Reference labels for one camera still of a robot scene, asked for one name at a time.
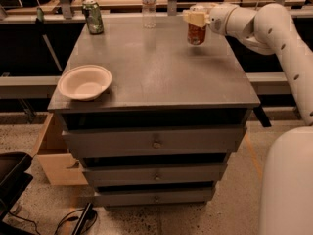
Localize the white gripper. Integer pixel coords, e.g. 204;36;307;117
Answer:
183;4;238;35

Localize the red coke can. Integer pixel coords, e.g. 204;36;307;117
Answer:
187;23;206;45

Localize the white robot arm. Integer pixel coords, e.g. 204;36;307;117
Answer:
183;3;313;126

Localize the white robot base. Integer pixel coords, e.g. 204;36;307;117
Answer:
258;126;313;235

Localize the green soda can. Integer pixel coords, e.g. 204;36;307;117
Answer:
82;0;104;34

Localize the white paper bowl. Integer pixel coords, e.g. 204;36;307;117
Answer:
57;65;112;101

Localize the clear plastic water bottle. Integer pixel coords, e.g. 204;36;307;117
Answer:
142;0;157;28

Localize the top drawer with knob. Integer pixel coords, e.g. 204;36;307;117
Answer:
62;125;246;158

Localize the drawer with knob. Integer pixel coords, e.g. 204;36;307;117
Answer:
62;125;246;158
83;164;227;187
93;187;215;207

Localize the grey drawer cabinet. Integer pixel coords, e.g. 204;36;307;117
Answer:
49;16;259;194

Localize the middle drawer with knob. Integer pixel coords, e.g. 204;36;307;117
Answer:
83;164;227;187

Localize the bottom drawer with knob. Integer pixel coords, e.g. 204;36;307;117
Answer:
93;187;215;207

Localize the wooden box on floor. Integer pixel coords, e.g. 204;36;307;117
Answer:
32;113;87;186

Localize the black bin on floor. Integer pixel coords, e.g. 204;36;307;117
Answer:
0;152;33;220

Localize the black cable on floor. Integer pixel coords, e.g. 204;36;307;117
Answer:
7;207;99;235

